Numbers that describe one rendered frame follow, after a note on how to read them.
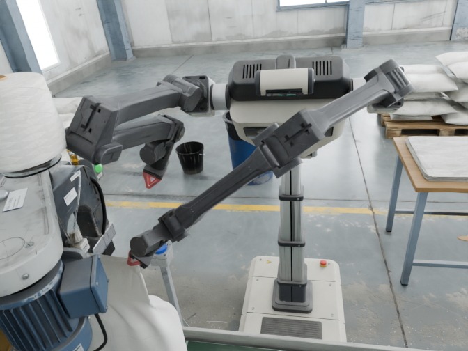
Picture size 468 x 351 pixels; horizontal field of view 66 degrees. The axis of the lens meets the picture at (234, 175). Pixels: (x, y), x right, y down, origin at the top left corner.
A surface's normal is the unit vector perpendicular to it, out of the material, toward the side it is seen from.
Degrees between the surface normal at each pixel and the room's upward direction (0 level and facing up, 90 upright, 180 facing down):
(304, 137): 76
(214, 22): 90
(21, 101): 89
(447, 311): 0
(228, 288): 0
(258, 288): 0
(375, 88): 46
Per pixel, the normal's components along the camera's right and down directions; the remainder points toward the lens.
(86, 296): 0.24, 0.48
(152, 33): -0.18, 0.51
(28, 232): -0.09, -0.86
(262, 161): -0.45, 0.19
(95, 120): -0.19, 0.00
